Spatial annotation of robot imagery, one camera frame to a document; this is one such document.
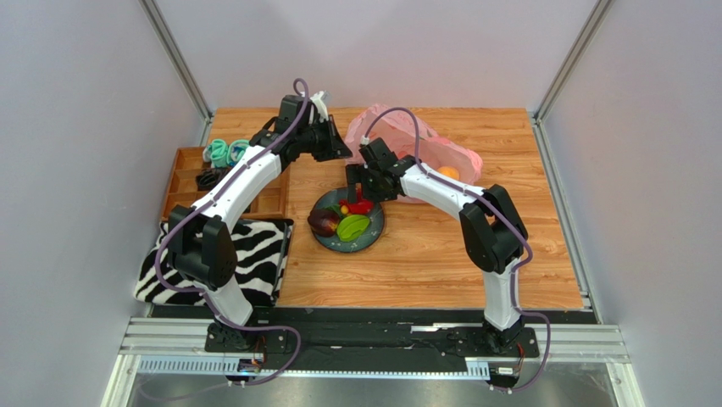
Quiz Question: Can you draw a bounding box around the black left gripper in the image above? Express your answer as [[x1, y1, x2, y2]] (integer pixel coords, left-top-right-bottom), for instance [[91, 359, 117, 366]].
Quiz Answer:
[[297, 116, 353, 164]]

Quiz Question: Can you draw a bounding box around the red berry sprig with leaves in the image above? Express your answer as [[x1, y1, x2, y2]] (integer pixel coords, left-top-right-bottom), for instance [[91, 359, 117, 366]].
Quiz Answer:
[[328, 199, 375, 218]]

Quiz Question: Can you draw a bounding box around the pink plastic bag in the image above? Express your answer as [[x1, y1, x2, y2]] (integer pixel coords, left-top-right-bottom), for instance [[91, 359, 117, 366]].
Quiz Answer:
[[343, 103, 483, 184]]

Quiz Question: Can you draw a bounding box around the orange fruit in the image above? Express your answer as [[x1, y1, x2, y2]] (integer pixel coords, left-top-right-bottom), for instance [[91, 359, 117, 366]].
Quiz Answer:
[[437, 166, 460, 181]]

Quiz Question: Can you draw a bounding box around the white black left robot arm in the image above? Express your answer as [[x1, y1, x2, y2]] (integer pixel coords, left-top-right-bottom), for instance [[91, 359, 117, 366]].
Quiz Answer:
[[161, 91, 352, 330]]

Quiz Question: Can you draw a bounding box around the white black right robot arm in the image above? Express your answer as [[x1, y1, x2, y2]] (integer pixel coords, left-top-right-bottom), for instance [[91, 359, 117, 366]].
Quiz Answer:
[[346, 139, 530, 333]]

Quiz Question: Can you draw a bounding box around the dark round plate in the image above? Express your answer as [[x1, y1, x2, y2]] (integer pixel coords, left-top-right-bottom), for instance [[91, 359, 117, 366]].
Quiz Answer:
[[311, 188, 386, 254]]

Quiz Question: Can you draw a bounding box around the dark purple fruit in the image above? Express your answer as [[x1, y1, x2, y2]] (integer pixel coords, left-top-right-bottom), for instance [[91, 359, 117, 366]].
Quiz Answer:
[[307, 209, 342, 237]]

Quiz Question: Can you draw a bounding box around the wooden compartment tray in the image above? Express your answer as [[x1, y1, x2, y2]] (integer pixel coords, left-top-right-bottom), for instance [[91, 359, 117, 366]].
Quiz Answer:
[[160, 147, 291, 221]]

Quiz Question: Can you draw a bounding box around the teal white rolled sock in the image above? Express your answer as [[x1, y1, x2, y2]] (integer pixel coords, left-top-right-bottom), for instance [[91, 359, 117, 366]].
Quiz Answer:
[[226, 139, 250, 167]]

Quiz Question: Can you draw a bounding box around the zebra pattern cloth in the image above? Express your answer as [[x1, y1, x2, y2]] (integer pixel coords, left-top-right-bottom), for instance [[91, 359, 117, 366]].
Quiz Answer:
[[133, 219, 294, 307]]

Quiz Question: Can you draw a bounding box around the black rolled sock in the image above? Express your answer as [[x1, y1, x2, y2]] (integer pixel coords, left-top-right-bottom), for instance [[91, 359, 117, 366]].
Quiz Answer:
[[195, 167, 230, 192]]

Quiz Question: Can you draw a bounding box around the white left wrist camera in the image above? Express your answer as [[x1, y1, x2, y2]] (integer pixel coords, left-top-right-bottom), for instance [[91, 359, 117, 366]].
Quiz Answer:
[[310, 91, 330, 122]]

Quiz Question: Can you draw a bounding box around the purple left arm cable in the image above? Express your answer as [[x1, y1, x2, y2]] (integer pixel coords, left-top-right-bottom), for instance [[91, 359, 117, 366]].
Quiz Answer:
[[153, 77, 311, 387]]

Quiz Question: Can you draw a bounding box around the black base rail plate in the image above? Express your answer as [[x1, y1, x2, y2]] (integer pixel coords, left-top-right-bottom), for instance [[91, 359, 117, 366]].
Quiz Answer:
[[204, 307, 544, 373]]

